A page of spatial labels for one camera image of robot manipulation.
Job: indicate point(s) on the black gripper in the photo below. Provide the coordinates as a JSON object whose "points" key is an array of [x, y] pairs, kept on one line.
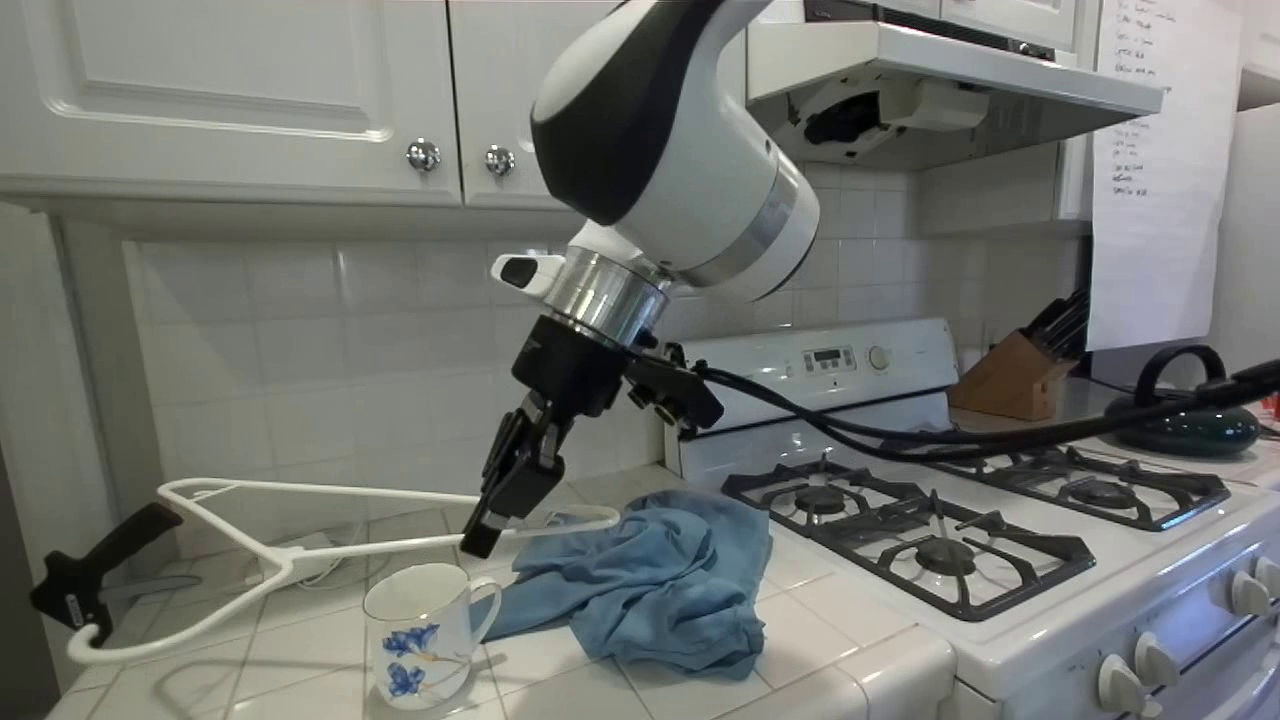
{"points": [[574, 367]]}

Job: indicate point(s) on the white plastic clothes hanger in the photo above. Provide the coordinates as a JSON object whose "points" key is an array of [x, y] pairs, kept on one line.
{"points": [[283, 563]]}

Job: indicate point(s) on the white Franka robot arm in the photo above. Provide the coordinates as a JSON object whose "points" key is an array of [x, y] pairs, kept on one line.
{"points": [[683, 145]]}

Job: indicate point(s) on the silver cupboard knob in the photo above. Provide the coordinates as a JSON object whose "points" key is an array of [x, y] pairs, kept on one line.
{"points": [[421, 152], [498, 163]]}

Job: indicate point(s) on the white cupboard door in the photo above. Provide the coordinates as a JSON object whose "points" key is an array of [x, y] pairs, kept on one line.
{"points": [[494, 64], [202, 81]]}

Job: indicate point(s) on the blue cloth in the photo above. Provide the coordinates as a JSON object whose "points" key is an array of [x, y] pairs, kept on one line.
{"points": [[661, 580]]}

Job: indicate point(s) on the white mug with blue flowers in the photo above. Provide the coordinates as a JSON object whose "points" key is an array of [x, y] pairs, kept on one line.
{"points": [[413, 632]]}

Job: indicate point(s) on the white gas stove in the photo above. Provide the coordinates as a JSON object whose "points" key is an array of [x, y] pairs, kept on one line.
{"points": [[802, 534]]}

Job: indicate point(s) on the black stove grate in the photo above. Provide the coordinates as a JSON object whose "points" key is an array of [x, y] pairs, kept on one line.
{"points": [[1094, 489], [934, 555]]}

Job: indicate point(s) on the wooden knife block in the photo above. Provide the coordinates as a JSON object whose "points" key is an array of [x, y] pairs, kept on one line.
{"points": [[1008, 381]]}

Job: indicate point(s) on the white range hood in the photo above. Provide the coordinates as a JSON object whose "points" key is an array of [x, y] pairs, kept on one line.
{"points": [[934, 64]]}

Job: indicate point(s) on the white stove knob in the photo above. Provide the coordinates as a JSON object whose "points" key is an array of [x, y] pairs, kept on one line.
{"points": [[1247, 590], [1152, 657], [1118, 683], [1268, 574]]}

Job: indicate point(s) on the dark green kettle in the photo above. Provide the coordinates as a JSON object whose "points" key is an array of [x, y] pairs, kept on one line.
{"points": [[1200, 424]]}

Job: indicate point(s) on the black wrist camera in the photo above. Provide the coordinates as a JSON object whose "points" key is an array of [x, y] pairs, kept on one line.
{"points": [[673, 386]]}

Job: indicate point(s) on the black clamp mount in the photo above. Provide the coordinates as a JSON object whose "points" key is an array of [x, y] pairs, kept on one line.
{"points": [[102, 563]]}

